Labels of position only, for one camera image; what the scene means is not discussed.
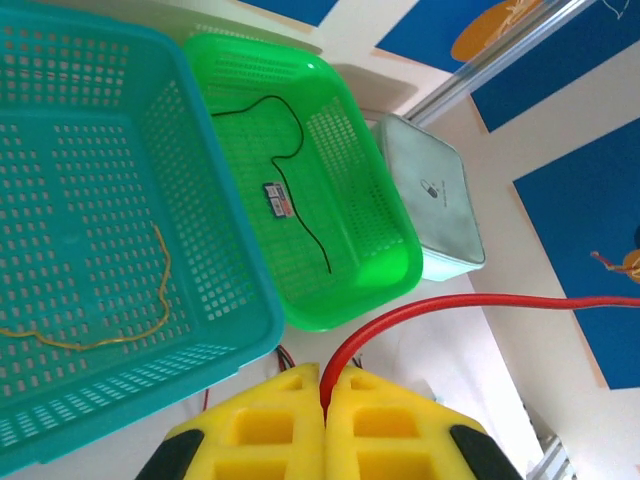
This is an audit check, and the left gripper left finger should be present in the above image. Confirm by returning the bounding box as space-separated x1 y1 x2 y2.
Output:
134 362 327 480

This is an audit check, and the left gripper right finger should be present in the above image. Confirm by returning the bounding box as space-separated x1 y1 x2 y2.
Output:
323 364 524 480

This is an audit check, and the yellow cable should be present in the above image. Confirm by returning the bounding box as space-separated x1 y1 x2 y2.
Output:
0 224 174 353

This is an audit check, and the black cable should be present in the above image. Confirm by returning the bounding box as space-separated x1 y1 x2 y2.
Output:
212 94 334 275

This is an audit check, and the green plastic mesh basket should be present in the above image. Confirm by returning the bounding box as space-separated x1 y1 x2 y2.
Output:
182 32 425 334

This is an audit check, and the small printed sticker label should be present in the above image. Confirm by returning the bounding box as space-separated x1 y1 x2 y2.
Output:
263 182 294 219

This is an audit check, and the teal plastic mesh basket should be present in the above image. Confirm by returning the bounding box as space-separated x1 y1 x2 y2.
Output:
0 0 287 479

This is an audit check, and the aluminium corner post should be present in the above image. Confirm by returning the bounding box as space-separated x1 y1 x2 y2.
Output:
402 0 599 126

